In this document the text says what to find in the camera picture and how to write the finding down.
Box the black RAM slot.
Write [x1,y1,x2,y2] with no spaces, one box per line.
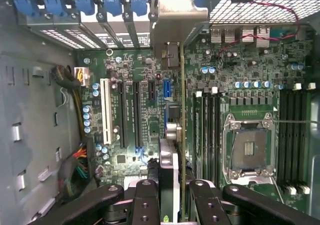
[293,83,301,196]
[300,83,311,196]
[215,92,224,186]
[279,89,287,196]
[286,89,294,196]
[209,87,216,183]
[203,92,210,183]

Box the CPU socket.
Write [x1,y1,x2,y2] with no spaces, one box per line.
[221,112,279,186]

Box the green motherboard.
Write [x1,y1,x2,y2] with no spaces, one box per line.
[76,26,311,225]

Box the long black expansion slot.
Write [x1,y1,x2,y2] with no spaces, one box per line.
[132,80,143,149]
[118,80,129,150]

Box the white expansion slot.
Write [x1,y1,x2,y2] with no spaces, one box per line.
[99,77,113,146]

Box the short black expansion slot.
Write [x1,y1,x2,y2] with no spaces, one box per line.
[148,80,156,101]

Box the blue expansion slot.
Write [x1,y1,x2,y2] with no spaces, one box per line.
[163,78,173,139]

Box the open grey PC case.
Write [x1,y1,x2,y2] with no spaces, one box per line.
[0,0,320,225]

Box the multicolour wire bundle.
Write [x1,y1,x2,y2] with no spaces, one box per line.
[57,141,89,204]

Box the yellow and black wire bundle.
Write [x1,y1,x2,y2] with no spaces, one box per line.
[50,64,91,137]

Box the red and black wire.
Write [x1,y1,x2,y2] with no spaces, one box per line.
[212,0,303,59]

